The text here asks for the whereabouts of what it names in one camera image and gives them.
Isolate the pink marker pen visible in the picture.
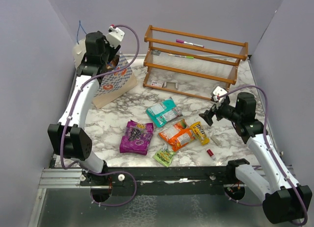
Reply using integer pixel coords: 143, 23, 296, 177
176, 39, 204, 48

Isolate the wooden shelf rack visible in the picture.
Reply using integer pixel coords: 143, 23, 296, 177
143, 25, 248, 100

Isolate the small red white card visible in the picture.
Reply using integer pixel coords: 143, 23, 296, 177
150, 80, 164, 88

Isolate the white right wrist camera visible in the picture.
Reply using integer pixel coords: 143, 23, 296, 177
211, 86, 227, 102

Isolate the yellow M&M's candy bag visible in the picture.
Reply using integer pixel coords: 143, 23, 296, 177
190, 122, 210, 146

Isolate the teal snack bag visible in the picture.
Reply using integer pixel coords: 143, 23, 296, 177
146, 97, 182, 128

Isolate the red lip balm tube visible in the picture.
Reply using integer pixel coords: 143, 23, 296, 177
207, 149, 216, 160

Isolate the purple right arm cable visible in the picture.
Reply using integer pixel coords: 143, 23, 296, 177
217, 84, 309, 226

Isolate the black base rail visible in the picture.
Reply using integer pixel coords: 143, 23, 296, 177
80, 166, 245, 200

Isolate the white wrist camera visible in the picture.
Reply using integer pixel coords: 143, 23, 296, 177
211, 86, 227, 102
105, 25, 125, 49

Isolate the checkered paper bag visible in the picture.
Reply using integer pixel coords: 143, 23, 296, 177
72, 20, 138, 109

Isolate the purple raisin snack bag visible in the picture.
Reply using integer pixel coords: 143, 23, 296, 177
119, 120, 154, 155

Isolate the small beige wrapper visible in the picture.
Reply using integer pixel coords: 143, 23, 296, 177
210, 135, 221, 146

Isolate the green marker pen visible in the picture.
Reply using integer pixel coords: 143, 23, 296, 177
168, 53, 194, 59

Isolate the brown sea salt snack bag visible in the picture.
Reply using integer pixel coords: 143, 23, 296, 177
107, 55, 120, 69

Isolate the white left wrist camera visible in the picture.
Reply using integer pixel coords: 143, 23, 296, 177
105, 25, 125, 49

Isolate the orange snack bag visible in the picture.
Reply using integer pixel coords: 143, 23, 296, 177
159, 119, 195, 151

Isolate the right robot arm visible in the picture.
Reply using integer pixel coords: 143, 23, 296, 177
200, 87, 313, 224

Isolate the light green candy packet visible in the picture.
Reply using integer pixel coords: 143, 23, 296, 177
153, 144, 176, 167

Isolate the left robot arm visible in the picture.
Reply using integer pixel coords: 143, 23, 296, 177
48, 27, 125, 185

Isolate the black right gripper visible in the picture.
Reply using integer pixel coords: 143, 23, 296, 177
200, 98, 242, 125

